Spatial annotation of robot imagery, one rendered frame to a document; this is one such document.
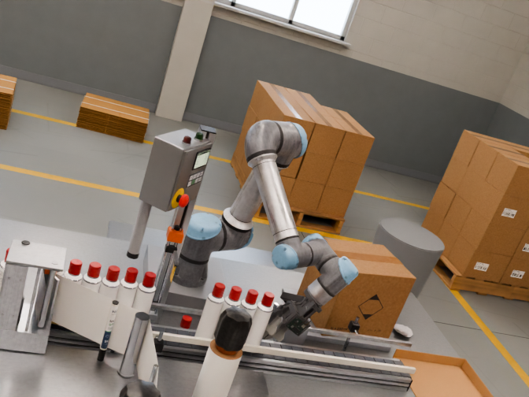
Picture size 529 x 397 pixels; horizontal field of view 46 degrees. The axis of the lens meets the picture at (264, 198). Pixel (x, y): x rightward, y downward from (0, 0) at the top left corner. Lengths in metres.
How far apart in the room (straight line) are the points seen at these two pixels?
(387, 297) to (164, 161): 1.02
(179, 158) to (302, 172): 3.60
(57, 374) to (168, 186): 0.56
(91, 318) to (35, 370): 0.19
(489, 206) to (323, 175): 1.34
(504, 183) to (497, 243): 0.51
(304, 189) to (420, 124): 3.04
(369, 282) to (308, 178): 3.09
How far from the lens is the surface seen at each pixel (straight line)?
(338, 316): 2.28
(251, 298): 1.91
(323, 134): 5.17
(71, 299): 1.80
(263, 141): 1.94
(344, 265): 1.91
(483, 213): 5.32
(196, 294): 2.19
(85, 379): 1.76
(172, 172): 1.71
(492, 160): 5.38
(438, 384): 2.40
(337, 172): 5.33
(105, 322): 1.78
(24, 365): 1.77
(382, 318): 2.39
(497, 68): 8.28
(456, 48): 7.95
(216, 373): 1.66
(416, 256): 4.16
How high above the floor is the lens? 2.01
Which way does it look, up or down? 21 degrees down
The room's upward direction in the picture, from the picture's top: 19 degrees clockwise
